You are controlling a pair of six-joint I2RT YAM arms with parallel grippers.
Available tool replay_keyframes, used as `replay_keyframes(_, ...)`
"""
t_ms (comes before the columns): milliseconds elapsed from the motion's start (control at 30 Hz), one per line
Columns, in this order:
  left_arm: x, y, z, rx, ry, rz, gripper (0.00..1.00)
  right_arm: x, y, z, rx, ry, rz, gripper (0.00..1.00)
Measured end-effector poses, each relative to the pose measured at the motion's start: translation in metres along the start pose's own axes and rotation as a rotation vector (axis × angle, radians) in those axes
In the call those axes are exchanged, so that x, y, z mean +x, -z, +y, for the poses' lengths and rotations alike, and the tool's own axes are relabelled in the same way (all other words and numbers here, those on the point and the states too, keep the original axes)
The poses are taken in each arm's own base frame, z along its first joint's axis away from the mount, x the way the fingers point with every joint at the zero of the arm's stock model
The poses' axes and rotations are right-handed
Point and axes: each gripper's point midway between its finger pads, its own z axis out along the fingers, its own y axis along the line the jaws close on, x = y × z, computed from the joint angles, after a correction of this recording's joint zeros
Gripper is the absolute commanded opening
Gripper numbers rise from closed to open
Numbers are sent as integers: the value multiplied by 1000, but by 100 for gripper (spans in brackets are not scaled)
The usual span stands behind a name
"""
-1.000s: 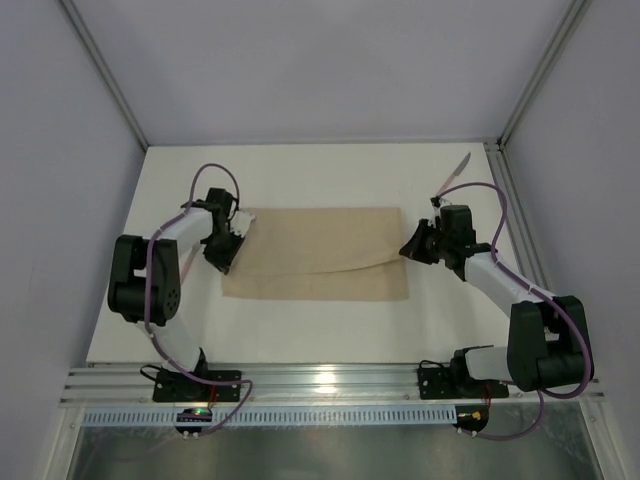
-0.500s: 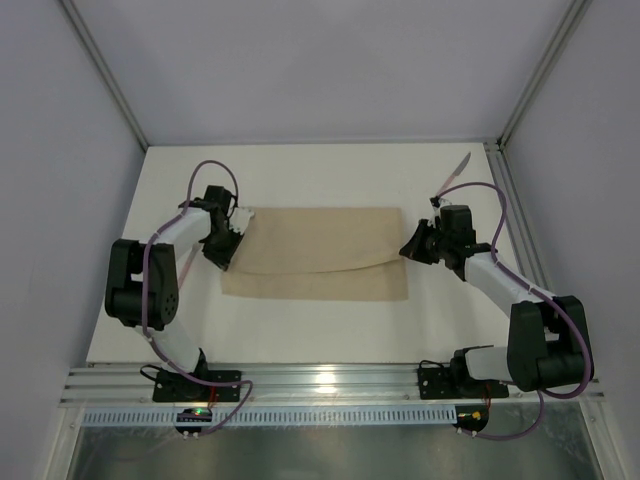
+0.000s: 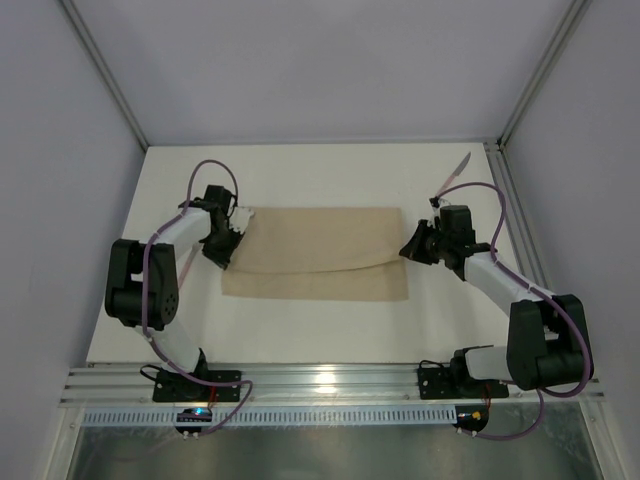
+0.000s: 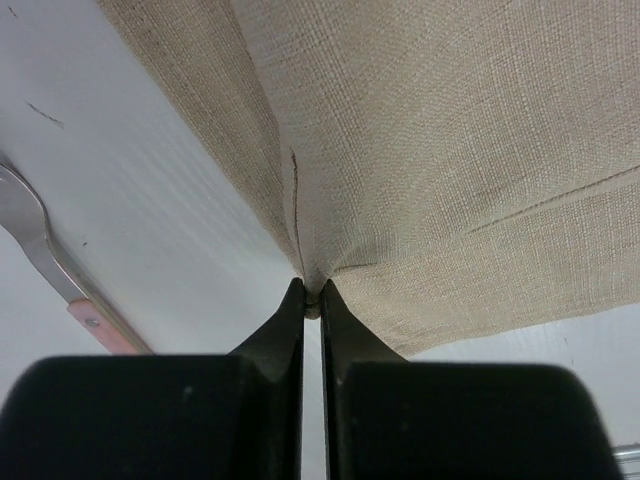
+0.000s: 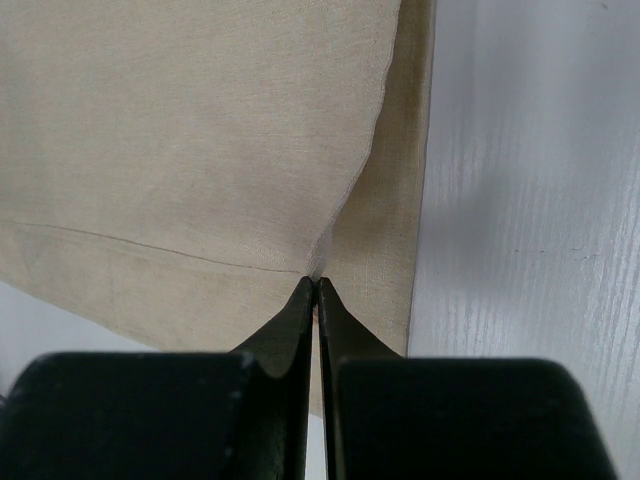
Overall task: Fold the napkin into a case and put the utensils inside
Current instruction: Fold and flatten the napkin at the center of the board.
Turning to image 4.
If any fork with pink handle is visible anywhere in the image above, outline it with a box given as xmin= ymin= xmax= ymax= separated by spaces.
xmin=1 ymin=161 xmax=152 ymax=355

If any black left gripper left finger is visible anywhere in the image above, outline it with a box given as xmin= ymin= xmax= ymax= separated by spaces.
xmin=1 ymin=279 xmax=305 ymax=479

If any beige cloth napkin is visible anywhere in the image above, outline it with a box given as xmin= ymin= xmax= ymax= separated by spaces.
xmin=101 ymin=1 xmax=639 ymax=355

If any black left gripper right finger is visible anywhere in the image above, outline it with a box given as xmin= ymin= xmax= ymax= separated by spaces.
xmin=320 ymin=283 xmax=622 ymax=479

